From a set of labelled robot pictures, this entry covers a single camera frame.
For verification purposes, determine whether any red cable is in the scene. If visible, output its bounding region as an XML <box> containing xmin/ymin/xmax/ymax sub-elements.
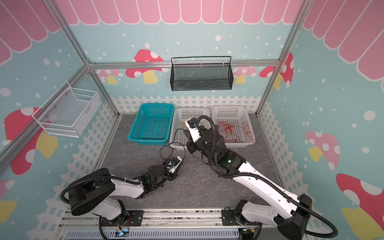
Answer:
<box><xmin>239</xmin><ymin>121</ymin><xmax>259</xmax><ymax>147</ymax></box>
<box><xmin>217</xmin><ymin>121</ymin><xmax>241</xmax><ymax>142</ymax></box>

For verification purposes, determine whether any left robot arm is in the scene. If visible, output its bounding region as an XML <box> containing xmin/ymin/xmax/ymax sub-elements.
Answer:
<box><xmin>60</xmin><ymin>161</ymin><xmax>180</xmax><ymax>226</ymax></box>

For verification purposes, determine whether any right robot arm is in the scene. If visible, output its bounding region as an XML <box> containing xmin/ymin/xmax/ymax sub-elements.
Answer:
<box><xmin>185</xmin><ymin>115</ymin><xmax>339</xmax><ymax>240</ymax></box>

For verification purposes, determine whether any middle white plastic basket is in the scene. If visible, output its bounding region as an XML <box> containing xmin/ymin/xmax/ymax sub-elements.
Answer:
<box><xmin>169</xmin><ymin>108</ymin><xmax>211</xmax><ymax>151</ymax></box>

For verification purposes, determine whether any white plastic basket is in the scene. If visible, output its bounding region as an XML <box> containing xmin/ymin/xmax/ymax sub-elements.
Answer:
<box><xmin>169</xmin><ymin>108</ymin><xmax>211</xmax><ymax>151</ymax></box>
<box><xmin>212</xmin><ymin>106</ymin><xmax>259</xmax><ymax>148</ymax></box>

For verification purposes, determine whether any teal plastic basket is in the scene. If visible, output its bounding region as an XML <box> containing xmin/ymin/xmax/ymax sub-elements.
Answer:
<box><xmin>128</xmin><ymin>103</ymin><xmax>175</xmax><ymax>146</ymax></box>

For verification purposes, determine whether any right white plastic basket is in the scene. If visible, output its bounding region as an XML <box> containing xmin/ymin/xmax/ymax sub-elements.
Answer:
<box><xmin>212</xmin><ymin>106</ymin><xmax>259</xmax><ymax>148</ymax></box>

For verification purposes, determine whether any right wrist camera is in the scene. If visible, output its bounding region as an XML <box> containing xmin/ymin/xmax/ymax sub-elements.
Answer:
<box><xmin>184</xmin><ymin>118</ymin><xmax>201</xmax><ymax>143</ymax></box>

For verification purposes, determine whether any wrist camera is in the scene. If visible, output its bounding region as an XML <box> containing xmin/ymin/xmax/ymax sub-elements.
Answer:
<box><xmin>167</xmin><ymin>156</ymin><xmax>183</xmax><ymax>174</ymax></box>
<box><xmin>184</xmin><ymin>118</ymin><xmax>201</xmax><ymax>143</ymax></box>

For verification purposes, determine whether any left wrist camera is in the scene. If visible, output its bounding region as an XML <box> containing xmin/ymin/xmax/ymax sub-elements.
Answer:
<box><xmin>167</xmin><ymin>156</ymin><xmax>183</xmax><ymax>174</ymax></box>

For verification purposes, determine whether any black wire mesh wall basket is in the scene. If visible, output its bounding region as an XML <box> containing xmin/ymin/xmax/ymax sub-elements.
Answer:
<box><xmin>170</xmin><ymin>56</ymin><xmax>234</xmax><ymax>91</ymax></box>

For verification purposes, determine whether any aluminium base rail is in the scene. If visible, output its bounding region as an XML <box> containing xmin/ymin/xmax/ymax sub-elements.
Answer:
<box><xmin>56</xmin><ymin>207</ymin><xmax>307</xmax><ymax>240</ymax></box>

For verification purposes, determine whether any white wire mesh wall basket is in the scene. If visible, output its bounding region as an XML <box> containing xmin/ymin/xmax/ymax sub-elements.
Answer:
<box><xmin>32</xmin><ymin>82</ymin><xmax>102</xmax><ymax>138</ymax></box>

